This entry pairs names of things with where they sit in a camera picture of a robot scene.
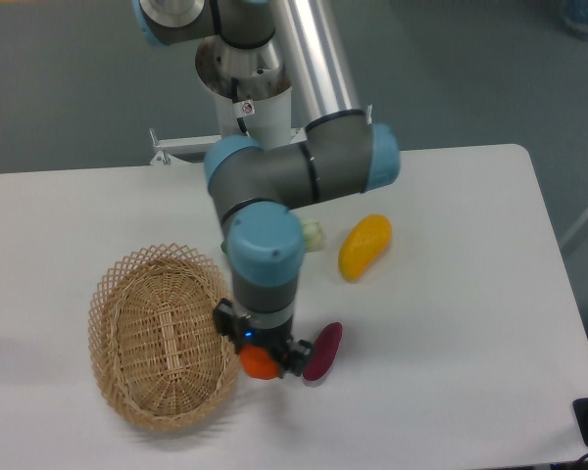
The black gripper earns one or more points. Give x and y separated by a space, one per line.
292 356

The orange fruit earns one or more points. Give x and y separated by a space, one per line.
257 363

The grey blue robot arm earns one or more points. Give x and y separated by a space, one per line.
336 154

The woven wicker basket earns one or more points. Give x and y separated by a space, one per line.
156 356

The purple sweet potato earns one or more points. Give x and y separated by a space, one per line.
326 347

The green bok choy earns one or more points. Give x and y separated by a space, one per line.
313 235

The yellow mango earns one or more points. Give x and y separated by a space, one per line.
369 239

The blue bag in background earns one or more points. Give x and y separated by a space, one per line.
574 14

